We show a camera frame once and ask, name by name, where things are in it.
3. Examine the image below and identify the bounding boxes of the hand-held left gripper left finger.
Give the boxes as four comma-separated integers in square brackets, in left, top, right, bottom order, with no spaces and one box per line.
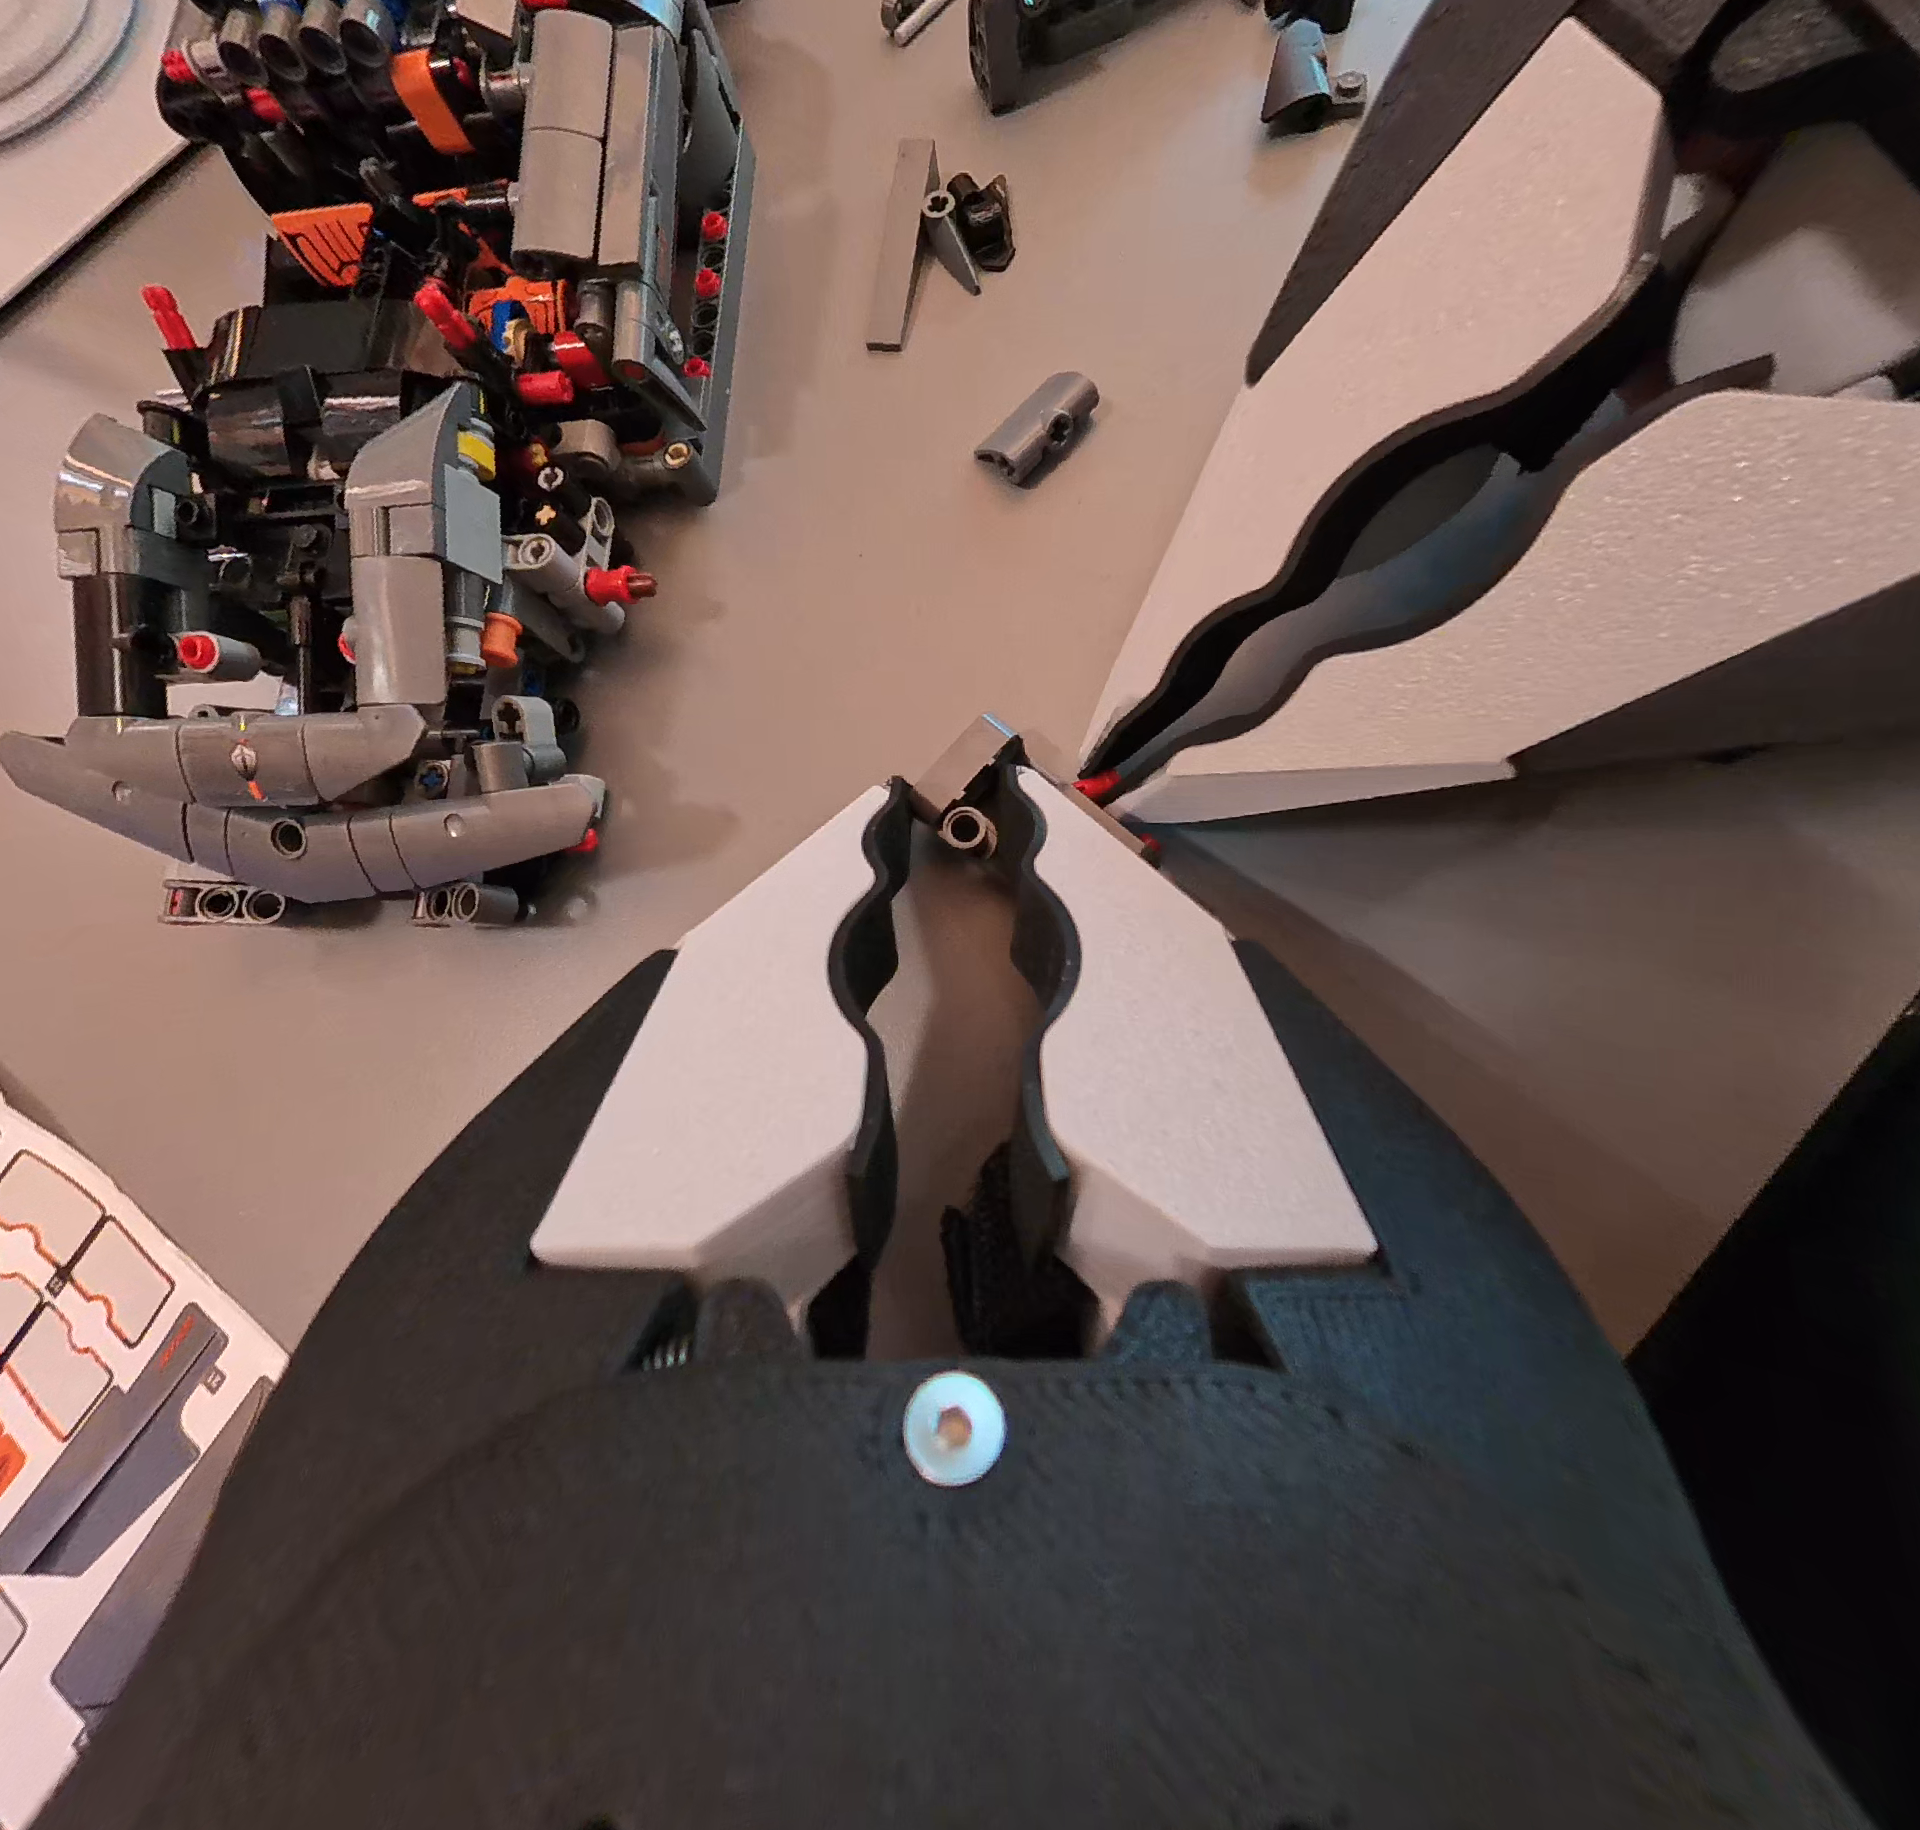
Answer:
[532,780,902,1329]

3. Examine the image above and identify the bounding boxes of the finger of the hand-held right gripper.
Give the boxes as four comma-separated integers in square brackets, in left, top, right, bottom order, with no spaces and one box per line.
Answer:
[1114,357,1920,823]
[1078,16,1920,780]

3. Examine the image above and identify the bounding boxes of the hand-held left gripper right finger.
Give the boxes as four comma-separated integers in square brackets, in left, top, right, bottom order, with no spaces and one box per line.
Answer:
[1009,765,1379,1338]

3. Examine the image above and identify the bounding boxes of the dark grey lego liftarm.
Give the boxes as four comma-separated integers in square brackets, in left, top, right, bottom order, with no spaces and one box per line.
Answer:
[914,715,1159,864]

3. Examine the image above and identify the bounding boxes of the grey black lego car model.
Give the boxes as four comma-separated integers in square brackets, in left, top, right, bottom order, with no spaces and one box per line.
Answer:
[0,0,758,931]

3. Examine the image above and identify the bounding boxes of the white book stand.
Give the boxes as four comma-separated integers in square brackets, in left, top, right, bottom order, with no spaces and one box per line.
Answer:
[0,0,199,308]

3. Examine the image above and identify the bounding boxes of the dark grey curved lego panel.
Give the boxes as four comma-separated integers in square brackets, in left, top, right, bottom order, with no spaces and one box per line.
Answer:
[1260,16,1372,139]

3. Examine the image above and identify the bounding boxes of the dark grey long lego beam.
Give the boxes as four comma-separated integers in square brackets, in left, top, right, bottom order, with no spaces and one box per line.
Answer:
[967,0,1280,115]

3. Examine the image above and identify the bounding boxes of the light grey lego tube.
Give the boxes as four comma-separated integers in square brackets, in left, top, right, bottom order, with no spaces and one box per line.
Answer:
[973,371,1104,488]

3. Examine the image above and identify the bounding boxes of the black angled lego piece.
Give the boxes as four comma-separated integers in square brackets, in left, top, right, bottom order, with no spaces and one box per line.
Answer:
[922,171,1019,295]

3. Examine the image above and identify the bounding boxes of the grey flat lego tile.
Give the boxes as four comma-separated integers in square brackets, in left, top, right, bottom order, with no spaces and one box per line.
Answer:
[866,136,941,353]

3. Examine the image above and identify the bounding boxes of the lego sticker sheet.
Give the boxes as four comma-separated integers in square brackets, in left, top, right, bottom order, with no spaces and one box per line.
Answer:
[0,1094,289,1816]

